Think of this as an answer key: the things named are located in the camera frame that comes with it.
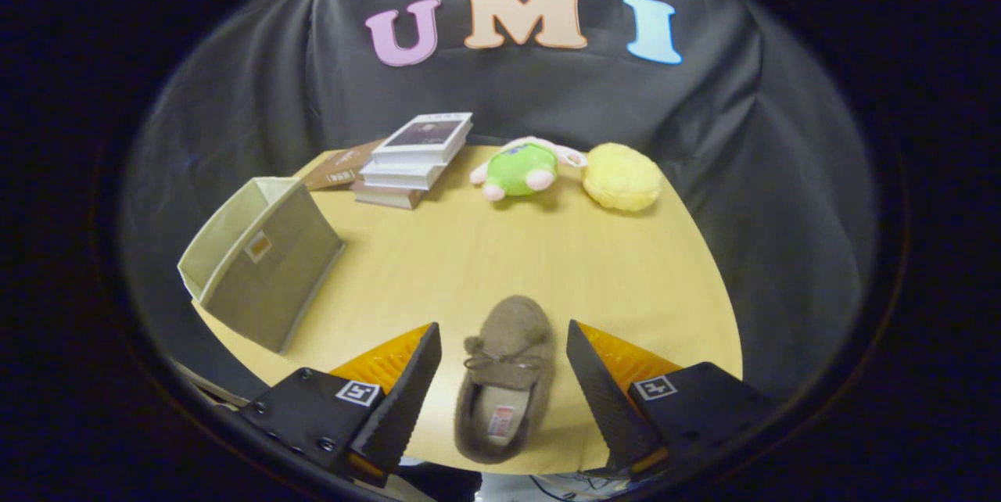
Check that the brown boxed book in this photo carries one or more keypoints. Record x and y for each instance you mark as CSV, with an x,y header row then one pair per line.
x,y
340,166

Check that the pinkish brown book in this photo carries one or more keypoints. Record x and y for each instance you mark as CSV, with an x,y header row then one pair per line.
x,y
383,197

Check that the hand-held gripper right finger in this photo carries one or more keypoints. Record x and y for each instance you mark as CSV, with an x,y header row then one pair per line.
x,y
606,400

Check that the brown fuzzy slipper shoe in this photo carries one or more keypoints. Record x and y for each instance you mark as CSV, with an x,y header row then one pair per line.
x,y
508,346

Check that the white portrait cover book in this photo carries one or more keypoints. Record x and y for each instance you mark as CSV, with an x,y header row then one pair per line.
x,y
422,134

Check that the yellow plush toy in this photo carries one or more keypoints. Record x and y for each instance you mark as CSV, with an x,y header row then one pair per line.
x,y
622,177

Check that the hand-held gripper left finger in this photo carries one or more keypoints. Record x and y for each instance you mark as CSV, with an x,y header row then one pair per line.
x,y
403,408

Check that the plain white book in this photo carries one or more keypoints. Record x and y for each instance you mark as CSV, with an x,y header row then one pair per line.
x,y
403,166
395,180

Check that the beige fabric storage box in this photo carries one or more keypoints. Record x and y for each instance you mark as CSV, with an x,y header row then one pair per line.
x,y
274,267

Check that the green and pink plush toy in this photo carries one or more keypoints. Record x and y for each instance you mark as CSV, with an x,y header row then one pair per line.
x,y
520,170

